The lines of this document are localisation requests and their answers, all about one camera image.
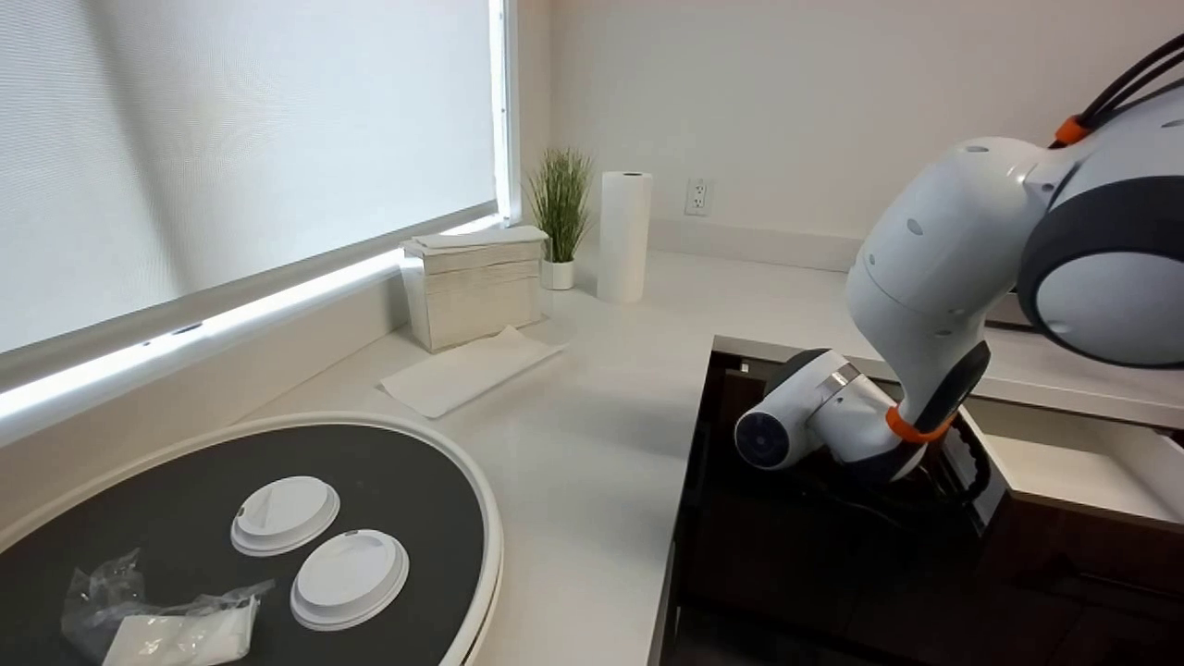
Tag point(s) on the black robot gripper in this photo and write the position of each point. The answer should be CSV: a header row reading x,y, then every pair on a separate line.
x,y
918,474

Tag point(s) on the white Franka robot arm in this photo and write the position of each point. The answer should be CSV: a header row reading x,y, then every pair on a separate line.
x,y
964,245

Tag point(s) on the open dark wooden drawer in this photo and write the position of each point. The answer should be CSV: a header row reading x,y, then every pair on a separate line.
x,y
706,530

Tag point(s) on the white paper towel roll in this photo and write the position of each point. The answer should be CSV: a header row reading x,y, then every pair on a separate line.
x,y
623,235

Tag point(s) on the small green plant white pot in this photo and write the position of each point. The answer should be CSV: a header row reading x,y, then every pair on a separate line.
x,y
562,210

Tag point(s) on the flat white paper sheet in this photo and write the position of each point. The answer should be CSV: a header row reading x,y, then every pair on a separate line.
x,y
468,370

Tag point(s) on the white napkin dispenser box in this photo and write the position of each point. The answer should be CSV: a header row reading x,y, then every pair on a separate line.
x,y
474,290

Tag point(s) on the white plastic cup lid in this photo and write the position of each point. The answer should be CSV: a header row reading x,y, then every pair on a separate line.
x,y
288,517
349,580

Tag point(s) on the round black tray white rim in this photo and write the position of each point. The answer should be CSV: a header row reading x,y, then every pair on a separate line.
x,y
187,543

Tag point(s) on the white roller window blind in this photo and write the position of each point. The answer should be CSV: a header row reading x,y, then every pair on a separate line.
x,y
246,134

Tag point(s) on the clear plastic bag with napkin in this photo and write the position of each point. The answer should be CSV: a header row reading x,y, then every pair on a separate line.
x,y
160,624

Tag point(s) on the white wall power outlet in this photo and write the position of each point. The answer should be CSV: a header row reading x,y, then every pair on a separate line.
x,y
697,199

